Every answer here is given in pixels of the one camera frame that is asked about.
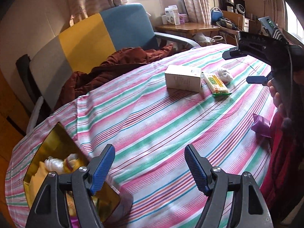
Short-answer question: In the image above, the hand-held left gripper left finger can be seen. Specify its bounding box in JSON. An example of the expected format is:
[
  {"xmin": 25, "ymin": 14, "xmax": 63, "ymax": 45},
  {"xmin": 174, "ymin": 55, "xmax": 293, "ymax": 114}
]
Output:
[{"xmin": 30, "ymin": 144, "xmax": 116, "ymax": 228}]

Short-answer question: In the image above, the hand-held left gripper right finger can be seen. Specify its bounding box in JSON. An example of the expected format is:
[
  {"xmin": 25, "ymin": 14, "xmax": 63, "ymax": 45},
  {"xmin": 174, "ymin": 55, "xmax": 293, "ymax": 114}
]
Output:
[{"xmin": 184, "ymin": 144, "xmax": 272, "ymax": 228}]

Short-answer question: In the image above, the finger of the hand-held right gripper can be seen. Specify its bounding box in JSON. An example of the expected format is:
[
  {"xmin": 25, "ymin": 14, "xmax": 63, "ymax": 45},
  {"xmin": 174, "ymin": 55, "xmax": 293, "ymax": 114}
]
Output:
[
  {"xmin": 245, "ymin": 74, "xmax": 274, "ymax": 86},
  {"xmin": 222, "ymin": 47, "xmax": 245, "ymax": 60}
]

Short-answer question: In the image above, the gold metal tin box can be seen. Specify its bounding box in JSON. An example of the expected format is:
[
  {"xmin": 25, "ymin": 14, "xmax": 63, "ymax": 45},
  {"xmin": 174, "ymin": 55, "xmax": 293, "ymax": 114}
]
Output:
[{"xmin": 24, "ymin": 122, "xmax": 122, "ymax": 222}]

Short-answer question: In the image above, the person's right hand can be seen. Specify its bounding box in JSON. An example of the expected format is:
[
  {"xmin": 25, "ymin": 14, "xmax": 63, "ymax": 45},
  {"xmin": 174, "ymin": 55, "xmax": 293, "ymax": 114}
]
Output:
[{"xmin": 267, "ymin": 78, "xmax": 289, "ymax": 124}]

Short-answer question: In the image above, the white crumpled plastic wrap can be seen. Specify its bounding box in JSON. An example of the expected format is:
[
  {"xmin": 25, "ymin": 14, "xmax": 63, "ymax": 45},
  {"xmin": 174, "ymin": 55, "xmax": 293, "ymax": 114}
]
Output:
[{"xmin": 215, "ymin": 67, "xmax": 234, "ymax": 85}]

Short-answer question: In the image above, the clear plastic bag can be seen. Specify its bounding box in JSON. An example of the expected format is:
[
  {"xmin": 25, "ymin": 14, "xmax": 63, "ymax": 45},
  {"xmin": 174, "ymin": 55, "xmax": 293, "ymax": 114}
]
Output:
[{"xmin": 193, "ymin": 33, "xmax": 212, "ymax": 45}]

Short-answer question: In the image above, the green snack packet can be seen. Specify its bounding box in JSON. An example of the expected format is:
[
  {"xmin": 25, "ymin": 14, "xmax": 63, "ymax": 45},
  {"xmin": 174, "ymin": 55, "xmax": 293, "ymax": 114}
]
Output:
[{"xmin": 201, "ymin": 72, "xmax": 232, "ymax": 98}]

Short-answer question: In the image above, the blue round object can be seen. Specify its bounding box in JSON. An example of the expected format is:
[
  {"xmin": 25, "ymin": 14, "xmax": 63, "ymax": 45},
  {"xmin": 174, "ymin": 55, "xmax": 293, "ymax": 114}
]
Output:
[{"xmin": 210, "ymin": 7, "xmax": 223, "ymax": 25}]

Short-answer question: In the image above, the purple plastic bag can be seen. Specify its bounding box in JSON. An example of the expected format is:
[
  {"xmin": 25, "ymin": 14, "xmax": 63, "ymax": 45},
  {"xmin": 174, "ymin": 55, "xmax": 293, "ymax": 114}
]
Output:
[{"xmin": 250, "ymin": 112, "xmax": 272, "ymax": 139}]

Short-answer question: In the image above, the white plastic bag item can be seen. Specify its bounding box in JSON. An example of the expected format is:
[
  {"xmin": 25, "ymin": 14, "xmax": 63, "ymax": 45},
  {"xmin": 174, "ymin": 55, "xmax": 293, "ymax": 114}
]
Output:
[{"xmin": 45, "ymin": 156, "xmax": 65, "ymax": 172}]

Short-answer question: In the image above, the wooden side table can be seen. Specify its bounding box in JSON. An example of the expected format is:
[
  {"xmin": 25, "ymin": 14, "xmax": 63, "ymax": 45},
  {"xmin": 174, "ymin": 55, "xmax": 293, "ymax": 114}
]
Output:
[{"xmin": 154, "ymin": 22, "xmax": 222, "ymax": 41}]

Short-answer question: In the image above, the white cardboard box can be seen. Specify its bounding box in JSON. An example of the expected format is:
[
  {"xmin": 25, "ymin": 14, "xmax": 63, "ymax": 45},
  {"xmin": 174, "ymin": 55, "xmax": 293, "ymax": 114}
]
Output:
[{"xmin": 164, "ymin": 64, "xmax": 202, "ymax": 93}]

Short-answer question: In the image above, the pink green striped tablecloth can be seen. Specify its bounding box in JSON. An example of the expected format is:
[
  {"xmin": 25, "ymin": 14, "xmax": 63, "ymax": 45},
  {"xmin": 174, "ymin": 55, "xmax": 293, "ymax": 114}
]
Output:
[{"xmin": 5, "ymin": 43, "xmax": 279, "ymax": 228}]

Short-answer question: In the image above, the white tissue carton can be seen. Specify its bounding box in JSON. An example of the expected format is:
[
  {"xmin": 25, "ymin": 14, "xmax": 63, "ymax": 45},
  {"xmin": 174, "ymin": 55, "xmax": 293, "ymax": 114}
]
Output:
[{"xmin": 164, "ymin": 5, "xmax": 181, "ymax": 25}]

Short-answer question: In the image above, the person's red garment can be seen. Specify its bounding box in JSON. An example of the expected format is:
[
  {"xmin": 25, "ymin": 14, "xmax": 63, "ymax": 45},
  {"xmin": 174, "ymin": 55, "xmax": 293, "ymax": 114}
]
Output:
[{"xmin": 261, "ymin": 111, "xmax": 304, "ymax": 220}]

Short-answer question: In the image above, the maroon jacket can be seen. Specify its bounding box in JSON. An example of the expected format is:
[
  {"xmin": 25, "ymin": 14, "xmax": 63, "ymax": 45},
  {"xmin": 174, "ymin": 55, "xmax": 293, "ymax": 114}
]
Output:
[{"xmin": 54, "ymin": 43, "xmax": 177, "ymax": 112}]

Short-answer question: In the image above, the grey yellow blue chair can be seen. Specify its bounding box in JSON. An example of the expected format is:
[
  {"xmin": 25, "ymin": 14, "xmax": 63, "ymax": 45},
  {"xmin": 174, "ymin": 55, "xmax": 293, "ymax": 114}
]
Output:
[{"xmin": 15, "ymin": 3, "xmax": 201, "ymax": 134}]

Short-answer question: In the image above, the black cable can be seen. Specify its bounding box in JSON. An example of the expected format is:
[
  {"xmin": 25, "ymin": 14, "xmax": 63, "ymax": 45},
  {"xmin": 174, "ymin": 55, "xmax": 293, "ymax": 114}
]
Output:
[{"xmin": 284, "ymin": 34, "xmax": 295, "ymax": 82}]

